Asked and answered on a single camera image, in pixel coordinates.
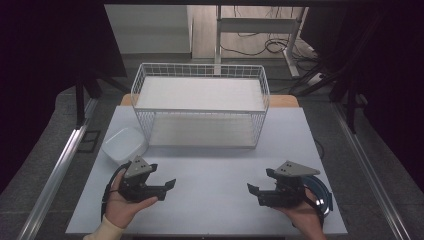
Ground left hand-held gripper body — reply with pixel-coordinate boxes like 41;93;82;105
118;155;158;203

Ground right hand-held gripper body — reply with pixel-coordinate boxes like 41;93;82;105
266;160;321;207

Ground white square container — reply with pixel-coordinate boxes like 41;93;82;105
101;126;149;165

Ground round container with dark lid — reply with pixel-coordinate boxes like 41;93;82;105
301;174;334;222

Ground white wire rack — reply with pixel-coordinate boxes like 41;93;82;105
130;62;271;150

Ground person's right hand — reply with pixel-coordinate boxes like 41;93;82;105
278;189;325;234

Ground person's left hand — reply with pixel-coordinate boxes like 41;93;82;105
104;169;159;229

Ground black metal stand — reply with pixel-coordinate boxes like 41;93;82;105
328;66;368;134
74;68;131;129

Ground white power strip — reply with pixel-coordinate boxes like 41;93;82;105
306;72;326;86

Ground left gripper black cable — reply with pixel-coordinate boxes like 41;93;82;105
100;161;133;222

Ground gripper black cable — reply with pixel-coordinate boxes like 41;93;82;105
303;189;326;229
100;161;133;222

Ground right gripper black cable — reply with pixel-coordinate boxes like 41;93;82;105
303;189;326;229

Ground thin black cable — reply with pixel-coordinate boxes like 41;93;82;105
313;138;326;161

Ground black square floor frame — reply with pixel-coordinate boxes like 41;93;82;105
77;129;102;154

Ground aluminium rail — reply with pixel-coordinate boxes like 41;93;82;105
331;99;413;240
16;98;99;240

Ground black cables on floor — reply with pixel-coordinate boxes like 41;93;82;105
219;5;321;68

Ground white metal desk frame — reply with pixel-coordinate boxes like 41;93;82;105
214;4;309;78

